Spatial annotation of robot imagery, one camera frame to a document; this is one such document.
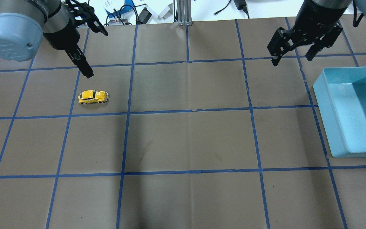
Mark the light blue plastic bin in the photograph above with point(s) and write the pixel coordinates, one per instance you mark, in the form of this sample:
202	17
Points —
341	96

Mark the aluminium frame post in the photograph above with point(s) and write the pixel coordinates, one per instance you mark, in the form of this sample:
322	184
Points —
184	12

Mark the blue card box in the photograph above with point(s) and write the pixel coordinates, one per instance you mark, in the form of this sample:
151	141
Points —
122	7

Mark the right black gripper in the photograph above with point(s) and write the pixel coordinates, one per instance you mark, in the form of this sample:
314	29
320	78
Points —
320	17

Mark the white paper box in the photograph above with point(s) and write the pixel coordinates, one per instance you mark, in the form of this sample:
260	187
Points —
160	9

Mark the black power adapter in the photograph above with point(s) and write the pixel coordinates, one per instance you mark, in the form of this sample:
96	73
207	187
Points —
240	4

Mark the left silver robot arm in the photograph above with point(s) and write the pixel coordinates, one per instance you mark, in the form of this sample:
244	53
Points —
24	23

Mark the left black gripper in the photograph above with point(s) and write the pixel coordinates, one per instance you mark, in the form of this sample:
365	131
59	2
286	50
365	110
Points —
59	38

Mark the yellow beetle toy car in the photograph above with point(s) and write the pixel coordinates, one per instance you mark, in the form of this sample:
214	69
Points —
92	96

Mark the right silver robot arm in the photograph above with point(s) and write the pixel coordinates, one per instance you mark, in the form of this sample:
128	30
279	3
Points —
329	11

